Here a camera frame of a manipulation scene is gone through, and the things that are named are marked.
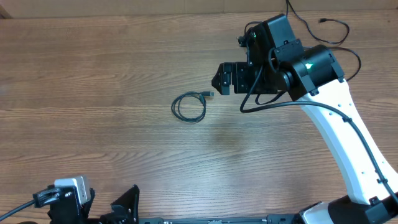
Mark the black usb cable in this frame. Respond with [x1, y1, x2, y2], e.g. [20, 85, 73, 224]
[170, 90, 215, 124]

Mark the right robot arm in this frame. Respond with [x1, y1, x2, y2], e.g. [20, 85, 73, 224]
[211, 14, 397, 223]

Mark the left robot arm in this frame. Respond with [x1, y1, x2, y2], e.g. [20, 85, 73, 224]
[33, 185, 140, 224]

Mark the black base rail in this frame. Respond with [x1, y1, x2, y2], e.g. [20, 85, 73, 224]
[137, 214, 305, 224]

